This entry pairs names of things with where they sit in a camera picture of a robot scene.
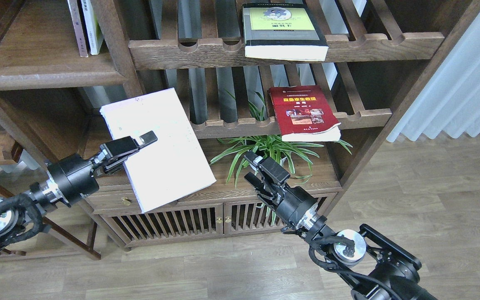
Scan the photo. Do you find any brass drawer knob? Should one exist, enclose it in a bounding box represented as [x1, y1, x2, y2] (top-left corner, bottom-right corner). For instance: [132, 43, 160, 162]
[121, 197, 132, 206]

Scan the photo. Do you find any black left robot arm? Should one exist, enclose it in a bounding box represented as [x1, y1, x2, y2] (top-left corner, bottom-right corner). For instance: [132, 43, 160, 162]
[0, 131, 157, 251]

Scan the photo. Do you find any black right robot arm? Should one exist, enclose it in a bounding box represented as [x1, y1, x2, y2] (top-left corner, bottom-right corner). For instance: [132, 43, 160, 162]
[245, 151, 434, 300]

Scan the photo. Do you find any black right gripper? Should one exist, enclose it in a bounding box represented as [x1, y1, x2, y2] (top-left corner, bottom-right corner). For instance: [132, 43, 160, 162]
[244, 152, 326, 236]

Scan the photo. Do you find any dark wooden bookshelf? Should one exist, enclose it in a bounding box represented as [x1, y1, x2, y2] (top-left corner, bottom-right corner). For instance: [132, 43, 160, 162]
[0, 0, 480, 264]

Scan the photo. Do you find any white lavender paperback book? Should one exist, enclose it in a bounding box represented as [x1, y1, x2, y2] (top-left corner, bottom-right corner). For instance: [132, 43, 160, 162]
[99, 88, 216, 213]

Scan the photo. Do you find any red paperback book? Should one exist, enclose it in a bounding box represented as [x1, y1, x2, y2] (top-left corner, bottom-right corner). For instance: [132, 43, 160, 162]
[269, 85, 341, 142]

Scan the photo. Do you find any white green upright book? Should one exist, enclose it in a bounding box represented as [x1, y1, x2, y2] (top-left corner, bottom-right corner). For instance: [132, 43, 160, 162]
[81, 0, 104, 55]

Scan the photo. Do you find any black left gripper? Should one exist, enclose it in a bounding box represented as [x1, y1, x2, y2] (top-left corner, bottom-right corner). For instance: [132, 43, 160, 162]
[40, 131, 158, 207]

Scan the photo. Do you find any green spider plant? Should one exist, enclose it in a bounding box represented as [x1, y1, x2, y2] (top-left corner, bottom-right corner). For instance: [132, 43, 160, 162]
[210, 90, 353, 187]

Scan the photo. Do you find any white curtain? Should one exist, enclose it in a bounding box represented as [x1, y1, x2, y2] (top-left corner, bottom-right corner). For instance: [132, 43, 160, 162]
[387, 13, 480, 142]

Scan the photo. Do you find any yellow-green black thick book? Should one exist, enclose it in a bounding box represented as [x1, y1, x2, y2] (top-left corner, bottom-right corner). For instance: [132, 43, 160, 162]
[242, 2, 328, 61]

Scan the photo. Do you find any brown upright book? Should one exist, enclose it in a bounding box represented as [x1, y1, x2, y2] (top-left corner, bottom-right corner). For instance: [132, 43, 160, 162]
[67, 0, 88, 58]

